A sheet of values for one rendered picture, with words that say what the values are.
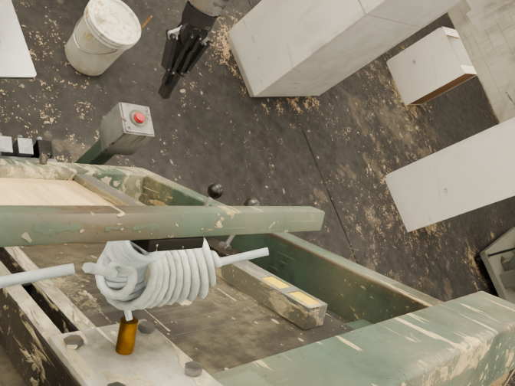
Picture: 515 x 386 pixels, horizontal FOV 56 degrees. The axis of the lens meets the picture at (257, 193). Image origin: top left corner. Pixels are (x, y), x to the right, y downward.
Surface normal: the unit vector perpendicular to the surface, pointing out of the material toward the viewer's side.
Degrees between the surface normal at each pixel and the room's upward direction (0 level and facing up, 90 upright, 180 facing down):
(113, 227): 36
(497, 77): 90
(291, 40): 90
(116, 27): 0
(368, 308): 90
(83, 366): 54
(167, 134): 0
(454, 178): 90
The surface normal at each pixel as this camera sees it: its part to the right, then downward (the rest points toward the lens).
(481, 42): -0.65, 0.15
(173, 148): 0.66, -0.35
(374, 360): 0.20, -0.97
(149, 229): 0.67, 0.26
